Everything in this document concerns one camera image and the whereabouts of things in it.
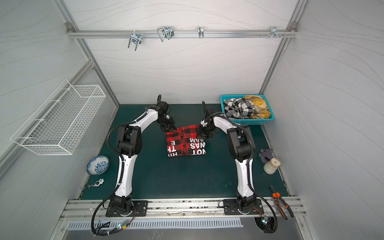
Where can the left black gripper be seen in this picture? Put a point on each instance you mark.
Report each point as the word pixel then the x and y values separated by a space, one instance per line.
pixel 172 126

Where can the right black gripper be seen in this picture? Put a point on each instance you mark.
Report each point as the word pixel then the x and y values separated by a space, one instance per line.
pixel 205 128

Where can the red black plaid shirt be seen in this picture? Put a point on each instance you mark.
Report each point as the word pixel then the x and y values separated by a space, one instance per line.
pixel 184 141

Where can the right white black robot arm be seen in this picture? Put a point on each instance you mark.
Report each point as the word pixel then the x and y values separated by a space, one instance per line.
pixel 242 149

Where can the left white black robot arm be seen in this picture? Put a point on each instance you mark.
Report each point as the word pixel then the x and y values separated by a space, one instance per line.
pixel 127 142

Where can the black white plaid shirt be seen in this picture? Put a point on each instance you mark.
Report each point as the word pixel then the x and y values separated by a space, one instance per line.
pixel 238 108

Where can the teal plastic basket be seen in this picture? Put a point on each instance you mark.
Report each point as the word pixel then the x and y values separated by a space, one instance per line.
pixel 246 121

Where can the yellow plaid shirt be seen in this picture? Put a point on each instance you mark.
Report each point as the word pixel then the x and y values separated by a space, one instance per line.
pixel 261 110

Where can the beige cylinder object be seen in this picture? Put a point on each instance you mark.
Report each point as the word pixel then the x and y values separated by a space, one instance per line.
pixel 272 166

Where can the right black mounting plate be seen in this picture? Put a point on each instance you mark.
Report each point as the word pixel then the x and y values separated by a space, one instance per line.
pixel 231 207

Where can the black mounting plate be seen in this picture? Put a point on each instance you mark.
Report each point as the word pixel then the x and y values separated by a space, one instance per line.
pixel 231 207
pixel 141 208

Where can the blue white ceramic bowl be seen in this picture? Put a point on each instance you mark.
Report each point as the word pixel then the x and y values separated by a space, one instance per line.
pixel 98 165

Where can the small metal clamp piece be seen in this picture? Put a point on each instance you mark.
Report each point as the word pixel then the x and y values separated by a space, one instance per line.
pixel 96 184

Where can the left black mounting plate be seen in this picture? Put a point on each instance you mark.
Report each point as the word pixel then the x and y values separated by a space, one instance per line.
pixel 141 208

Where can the metal U-bolt clamp left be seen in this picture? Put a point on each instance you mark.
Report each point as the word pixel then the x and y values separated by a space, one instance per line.
pixel 135 40

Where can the metal u-bolt clamp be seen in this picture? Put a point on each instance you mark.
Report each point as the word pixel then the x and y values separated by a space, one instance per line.
pixel 165 32
pixel 135 40

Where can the metal U-bolt clamp middle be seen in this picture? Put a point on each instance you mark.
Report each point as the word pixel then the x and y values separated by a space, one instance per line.
pixel 165 32

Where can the orange black pliers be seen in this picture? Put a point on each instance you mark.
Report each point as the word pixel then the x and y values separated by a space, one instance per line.
pixel 281 204

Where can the grey plastic bracket piece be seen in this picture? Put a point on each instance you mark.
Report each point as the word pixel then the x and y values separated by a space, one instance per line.
pixel 266 155

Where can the aluminium cross rail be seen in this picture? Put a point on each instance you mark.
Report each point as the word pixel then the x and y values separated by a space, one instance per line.
pixel 179 34

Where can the small metal ring clamp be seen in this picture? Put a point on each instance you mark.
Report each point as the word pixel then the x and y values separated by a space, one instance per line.
pixel 201 32

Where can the white wire basket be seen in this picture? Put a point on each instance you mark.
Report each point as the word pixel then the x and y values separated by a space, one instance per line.
pixel 58 125

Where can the metal bracket with bolts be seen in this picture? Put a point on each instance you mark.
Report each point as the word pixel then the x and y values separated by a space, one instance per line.
pixel 273 34

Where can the white slotted cable duct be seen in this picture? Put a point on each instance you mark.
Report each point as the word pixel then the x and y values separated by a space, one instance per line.
pixel 144 224

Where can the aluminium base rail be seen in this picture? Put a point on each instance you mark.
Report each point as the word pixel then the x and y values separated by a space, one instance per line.
pixel 174 208

